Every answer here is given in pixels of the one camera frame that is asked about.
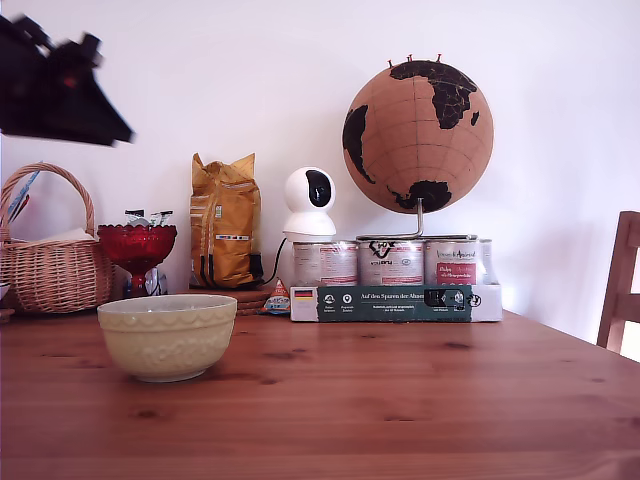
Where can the metal globe stand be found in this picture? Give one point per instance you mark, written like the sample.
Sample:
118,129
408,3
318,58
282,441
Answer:
421,220

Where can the red glass footed bowl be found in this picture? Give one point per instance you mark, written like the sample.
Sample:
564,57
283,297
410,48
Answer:
136,245

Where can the food can black logo label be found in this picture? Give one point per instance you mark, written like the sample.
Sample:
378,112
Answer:
391,265

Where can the red pen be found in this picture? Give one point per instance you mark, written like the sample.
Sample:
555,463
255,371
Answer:
20,206

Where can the blue white striped stick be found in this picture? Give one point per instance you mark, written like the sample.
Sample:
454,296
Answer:
29,182

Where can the wooden chair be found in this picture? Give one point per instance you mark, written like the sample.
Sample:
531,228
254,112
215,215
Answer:
625,260

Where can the food can white red label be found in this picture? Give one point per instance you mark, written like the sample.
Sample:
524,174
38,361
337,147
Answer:
326,265

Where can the round woven trivet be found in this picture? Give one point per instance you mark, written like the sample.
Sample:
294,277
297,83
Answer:
250,301

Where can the white dish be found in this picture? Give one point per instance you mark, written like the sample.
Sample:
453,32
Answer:
3,291

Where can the yellow coffee bag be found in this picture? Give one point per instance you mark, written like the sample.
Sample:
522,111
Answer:
226,225

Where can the food can plain label edge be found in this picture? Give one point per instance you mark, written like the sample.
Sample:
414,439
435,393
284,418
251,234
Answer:
488,262

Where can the white security camera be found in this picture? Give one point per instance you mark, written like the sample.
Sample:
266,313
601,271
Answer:
309,220

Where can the food can red panel label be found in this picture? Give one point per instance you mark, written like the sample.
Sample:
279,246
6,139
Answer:
451,265

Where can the pale green ceramic bowl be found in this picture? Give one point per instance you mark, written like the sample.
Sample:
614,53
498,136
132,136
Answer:
166,345

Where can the orange triangular snack packet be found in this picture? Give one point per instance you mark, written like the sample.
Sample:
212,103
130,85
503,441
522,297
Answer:
277,301

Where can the green white cardboard tray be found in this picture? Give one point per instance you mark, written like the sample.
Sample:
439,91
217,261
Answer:
391,304

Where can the cork globe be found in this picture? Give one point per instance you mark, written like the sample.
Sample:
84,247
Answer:
416,145

